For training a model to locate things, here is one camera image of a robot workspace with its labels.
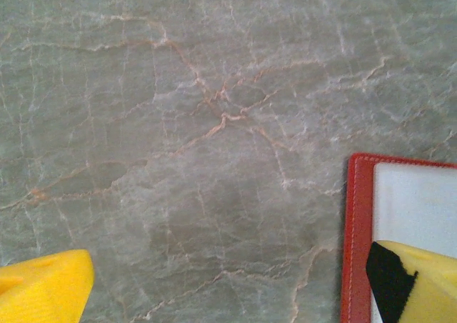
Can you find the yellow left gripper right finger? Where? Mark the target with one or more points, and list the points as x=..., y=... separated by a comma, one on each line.
x=428, y=291

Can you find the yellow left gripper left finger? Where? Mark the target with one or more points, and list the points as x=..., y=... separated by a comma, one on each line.
x=39, y=291

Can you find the red leather card holder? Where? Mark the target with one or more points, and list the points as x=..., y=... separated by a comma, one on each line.
x=358, y=230

